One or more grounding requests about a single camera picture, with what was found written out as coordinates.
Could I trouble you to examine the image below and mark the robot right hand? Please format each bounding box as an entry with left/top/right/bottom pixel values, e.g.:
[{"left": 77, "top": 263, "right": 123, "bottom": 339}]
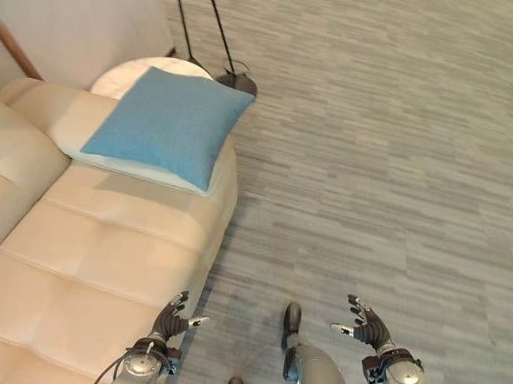
[{"left": 328, "top": 294, "right": 400, "bottom": 354}]

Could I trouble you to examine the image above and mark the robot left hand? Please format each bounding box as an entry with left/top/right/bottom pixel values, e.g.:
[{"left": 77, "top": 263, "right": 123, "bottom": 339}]
[{"left": 151, "top": 288, "right": 212, "bottom": 345}]

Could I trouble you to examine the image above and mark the cream leather sofa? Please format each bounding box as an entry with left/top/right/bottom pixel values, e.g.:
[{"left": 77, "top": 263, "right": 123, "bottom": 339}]
[{"left": 0, "top": 76, "right": 245, "bottom": 384}]

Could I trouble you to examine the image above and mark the silver robot right leg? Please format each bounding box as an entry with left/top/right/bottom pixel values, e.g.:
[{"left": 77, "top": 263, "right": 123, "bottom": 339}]
[{"left": 279, "top": 301, "right": 363, "bottom": 384}]

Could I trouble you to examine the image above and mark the white cushion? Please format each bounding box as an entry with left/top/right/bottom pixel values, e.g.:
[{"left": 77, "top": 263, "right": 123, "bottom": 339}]
[{"left": 42, "top": 100, "right": 235, "bottom": 199}]

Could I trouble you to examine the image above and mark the blue square cushion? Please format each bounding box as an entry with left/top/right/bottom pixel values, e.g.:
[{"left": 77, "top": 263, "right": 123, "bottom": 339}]
[{"left": 77, "top": 62, "right": 257, "bottom": 194}]

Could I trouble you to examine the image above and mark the round white side table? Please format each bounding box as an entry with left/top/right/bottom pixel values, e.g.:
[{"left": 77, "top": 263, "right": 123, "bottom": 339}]
[{"left": 90, "top": 51, "right": 215, "bottom": 106}]

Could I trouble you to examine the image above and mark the black floor lamp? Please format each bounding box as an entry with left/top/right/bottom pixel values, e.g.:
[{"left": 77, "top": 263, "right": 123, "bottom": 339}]
[{"left": 165, "top": 0, "right": 263, "bottom": 96}]

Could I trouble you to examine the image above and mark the wooden frame strip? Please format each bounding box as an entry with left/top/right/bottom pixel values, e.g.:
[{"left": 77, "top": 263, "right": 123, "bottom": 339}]
[{"left": 0, "top": 10, "right": 48, "bottom": 82}]

